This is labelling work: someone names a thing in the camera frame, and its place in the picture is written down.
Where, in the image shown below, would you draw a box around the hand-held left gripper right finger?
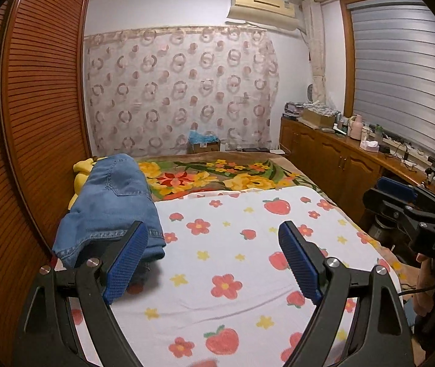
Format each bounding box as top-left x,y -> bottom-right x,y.
278,221 -> 413,367

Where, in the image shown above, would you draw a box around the blue cloth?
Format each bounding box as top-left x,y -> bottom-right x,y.
189,130 -> 218,144

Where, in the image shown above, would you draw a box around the white power strip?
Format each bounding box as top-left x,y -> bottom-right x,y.
372,132 -> 435,166

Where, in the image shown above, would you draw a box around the person's right hand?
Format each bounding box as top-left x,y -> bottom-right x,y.
412,254 -> 435,316

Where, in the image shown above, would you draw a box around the floral blanket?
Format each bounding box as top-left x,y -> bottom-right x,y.
133,149 -> 405,276

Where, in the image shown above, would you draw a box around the white strawberry print sheet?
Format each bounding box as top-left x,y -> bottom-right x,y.
68,185 -> 401,367

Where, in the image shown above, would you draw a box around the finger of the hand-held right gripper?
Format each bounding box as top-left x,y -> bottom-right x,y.
363,187 -> 435,238
377,177 -> 435,210

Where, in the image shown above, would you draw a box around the dark green cylinder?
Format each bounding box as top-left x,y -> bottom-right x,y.
366,214 -> 394,246

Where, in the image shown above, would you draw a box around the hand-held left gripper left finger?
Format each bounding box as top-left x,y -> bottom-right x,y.
13,221 -> 149,367

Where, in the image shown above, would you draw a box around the grey window blind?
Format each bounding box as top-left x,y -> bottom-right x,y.
349,0 -> 435,166

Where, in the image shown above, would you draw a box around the beige lace curtain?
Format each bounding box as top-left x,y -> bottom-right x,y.
300,0 -> 327,102

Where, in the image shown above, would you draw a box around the wooden slatted wardrobe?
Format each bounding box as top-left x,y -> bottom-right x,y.
0,0 -> 93,367

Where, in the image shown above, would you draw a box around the blue denim pants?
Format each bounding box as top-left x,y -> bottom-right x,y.
52,154 -> 165,285

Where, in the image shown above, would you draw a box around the yellow plush toy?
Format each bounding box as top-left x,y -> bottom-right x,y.
68,156 -> 109,211

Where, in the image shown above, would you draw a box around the pink thermos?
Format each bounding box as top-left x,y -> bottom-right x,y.
349,114 -> 363,140

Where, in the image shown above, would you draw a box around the wooden window frame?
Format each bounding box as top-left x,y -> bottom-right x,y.
339,0 -> 418,117

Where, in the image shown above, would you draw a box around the wall air conditioner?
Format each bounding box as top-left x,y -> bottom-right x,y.
227,0 -> 298,32

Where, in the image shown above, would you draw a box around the sheer circle pattern curtain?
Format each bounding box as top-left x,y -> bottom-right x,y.
83,25 -> 281,157

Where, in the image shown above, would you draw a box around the wooden sideboard cabinet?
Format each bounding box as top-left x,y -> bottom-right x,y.
279,117 -> 435,245

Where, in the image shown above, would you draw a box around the patterned storage box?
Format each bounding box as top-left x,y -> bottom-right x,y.
301,103 -> 341,129

